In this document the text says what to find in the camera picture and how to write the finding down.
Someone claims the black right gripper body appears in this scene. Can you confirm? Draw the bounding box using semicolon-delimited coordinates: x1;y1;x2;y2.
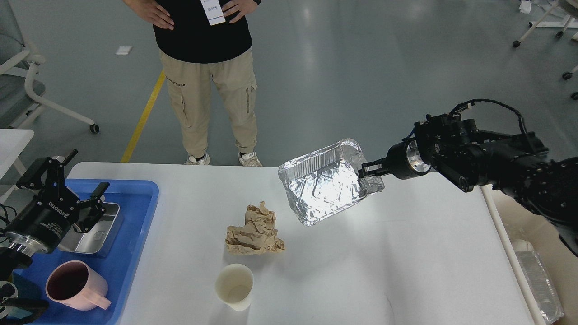
385;139;432;180

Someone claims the white paper scrap on floor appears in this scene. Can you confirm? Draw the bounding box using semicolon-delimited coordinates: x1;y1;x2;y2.
115;46;133;56

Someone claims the person in black shirt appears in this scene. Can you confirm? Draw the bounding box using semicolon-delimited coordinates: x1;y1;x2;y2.
125;0;262;167

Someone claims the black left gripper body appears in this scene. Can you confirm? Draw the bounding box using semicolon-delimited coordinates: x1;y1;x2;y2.
6;193;80;255

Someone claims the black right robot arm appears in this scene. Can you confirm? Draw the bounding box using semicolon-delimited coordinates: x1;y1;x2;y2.
358;98;578;255

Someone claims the white wheeled furniture frame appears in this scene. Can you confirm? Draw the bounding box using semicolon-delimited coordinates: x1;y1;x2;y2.
512;0;578;102

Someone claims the beige plastic bin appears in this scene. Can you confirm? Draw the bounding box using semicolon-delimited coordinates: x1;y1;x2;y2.
481;186;578;325

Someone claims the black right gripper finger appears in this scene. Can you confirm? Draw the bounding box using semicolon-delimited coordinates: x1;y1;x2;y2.
358;161;390;179

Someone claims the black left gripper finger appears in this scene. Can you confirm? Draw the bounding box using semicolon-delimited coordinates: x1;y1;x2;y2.
16;149;78;201
70;182;110;233

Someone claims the crumpled brown paper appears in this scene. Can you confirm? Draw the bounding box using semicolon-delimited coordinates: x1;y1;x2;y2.
225;201;286;255

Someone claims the blue plastic tray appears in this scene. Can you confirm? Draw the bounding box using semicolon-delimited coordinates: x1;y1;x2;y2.
1;179;158;325

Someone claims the pink ribbed mug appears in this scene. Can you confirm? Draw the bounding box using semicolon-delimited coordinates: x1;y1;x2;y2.
45;260;112;311

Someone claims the stainless steel rectangular container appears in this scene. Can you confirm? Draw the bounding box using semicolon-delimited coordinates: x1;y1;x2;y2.
57;202;124;258

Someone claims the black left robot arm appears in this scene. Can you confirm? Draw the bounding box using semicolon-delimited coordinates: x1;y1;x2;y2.
0;149;109;325

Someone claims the aluminium foil tray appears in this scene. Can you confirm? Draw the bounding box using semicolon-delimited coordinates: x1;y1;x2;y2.
277;138;384;227

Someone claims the white paper cup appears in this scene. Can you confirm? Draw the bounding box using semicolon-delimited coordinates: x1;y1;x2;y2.
214;263;254;311

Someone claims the white side table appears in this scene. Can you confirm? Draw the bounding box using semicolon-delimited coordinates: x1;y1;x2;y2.
0;128;34;178

